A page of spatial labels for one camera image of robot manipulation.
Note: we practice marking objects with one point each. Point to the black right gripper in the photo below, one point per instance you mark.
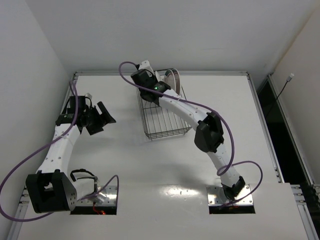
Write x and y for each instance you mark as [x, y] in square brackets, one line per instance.
[141, 77]

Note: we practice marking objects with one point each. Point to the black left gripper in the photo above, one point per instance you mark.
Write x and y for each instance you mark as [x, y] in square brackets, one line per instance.
[97, 122]

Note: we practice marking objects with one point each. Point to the white plate with teal rim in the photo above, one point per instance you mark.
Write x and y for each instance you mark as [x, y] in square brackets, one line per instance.
[158, 76]

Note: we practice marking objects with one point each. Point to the green red rimmed plate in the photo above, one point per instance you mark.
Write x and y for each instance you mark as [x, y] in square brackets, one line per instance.
[169, 79]
[177, 81]

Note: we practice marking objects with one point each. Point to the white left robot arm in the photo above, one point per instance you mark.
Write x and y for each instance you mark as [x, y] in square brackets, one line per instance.
[53, 188]

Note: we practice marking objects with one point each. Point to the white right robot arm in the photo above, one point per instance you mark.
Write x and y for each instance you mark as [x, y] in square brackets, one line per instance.
[212, 134]

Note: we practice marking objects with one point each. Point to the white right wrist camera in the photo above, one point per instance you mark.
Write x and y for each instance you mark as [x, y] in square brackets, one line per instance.
[146, 66]

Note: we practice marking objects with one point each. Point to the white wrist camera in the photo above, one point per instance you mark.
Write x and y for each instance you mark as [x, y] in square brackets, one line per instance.
[146, 66]
[88, 95]

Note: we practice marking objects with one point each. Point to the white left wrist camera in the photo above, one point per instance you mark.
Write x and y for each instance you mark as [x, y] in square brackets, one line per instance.
[88, 95]

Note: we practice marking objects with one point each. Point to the grey wire dish rack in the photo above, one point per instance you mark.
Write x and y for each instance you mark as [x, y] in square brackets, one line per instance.
[159, 123]

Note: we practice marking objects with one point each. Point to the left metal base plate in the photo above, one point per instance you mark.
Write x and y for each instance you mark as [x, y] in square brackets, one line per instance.
[106, 198]

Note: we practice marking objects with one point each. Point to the metal base plate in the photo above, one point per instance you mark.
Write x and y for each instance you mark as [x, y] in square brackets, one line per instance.
[216, 197]
[106, 198]

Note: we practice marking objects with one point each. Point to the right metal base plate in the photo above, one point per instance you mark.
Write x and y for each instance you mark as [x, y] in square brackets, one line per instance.
[216, 197]

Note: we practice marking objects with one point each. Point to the aluminium frame rail right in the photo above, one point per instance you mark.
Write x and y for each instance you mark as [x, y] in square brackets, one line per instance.
[291, 162]

